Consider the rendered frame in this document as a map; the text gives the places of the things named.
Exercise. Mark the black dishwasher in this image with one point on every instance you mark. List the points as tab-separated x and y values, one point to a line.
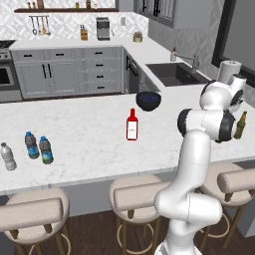
132	74

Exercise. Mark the red glass bottle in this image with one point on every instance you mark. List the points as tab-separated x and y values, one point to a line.
132	127

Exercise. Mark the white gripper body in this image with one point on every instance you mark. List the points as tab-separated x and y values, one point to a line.
239	82

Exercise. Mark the white paper towel roll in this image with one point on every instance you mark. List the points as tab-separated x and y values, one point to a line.
227	71

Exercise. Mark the dark sink basin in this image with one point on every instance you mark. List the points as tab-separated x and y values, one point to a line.
174	74

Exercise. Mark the grey base cupboard run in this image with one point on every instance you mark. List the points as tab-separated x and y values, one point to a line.
66	71

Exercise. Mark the wooden knife block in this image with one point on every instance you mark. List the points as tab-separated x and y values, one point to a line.
84	34

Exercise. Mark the small yellow jar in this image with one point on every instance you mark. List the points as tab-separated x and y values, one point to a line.
77	5

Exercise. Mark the black hob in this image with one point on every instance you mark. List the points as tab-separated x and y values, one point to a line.
6	43

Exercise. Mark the silver oven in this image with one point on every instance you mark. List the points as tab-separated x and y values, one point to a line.
8	74

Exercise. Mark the white wall socket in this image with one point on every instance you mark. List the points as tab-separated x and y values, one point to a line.
123	21

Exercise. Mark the silver tap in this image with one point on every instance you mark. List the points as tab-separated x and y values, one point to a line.
192	61

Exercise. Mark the soap dispenser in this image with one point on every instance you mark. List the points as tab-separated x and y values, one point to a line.
173	54

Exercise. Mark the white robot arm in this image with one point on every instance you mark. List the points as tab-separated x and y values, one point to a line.
194	172

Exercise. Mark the dark wooden wall shelf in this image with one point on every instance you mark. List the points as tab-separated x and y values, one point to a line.
66	10

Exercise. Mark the silver coffee machine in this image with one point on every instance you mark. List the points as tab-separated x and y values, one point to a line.
103	29

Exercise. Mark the potted plant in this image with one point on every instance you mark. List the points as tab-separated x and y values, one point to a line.
137	37

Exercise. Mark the rail with hanging utensils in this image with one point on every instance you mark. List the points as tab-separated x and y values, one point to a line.
39	25

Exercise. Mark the brown jar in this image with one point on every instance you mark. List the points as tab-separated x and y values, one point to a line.
40	4

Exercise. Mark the beige cushioned bar stool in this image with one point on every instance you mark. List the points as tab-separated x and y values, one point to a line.
33	215
232	184
136	196

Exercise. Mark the green glass bottle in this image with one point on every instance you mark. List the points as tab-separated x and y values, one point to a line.
240	127

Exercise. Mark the dark blue bowl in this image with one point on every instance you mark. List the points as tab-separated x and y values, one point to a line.
148	100

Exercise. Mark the small brown bottle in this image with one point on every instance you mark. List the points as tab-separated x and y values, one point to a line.
88	4

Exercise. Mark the grey wall cupboards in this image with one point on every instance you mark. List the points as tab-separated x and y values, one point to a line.
166	11

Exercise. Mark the black-framed window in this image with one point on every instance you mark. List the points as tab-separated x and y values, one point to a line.
237	33

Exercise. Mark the blue-label dark plastic bottle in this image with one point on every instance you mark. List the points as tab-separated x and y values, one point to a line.
46	151
32	146

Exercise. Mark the clear plastic bottle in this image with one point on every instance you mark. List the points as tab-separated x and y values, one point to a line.
8	158

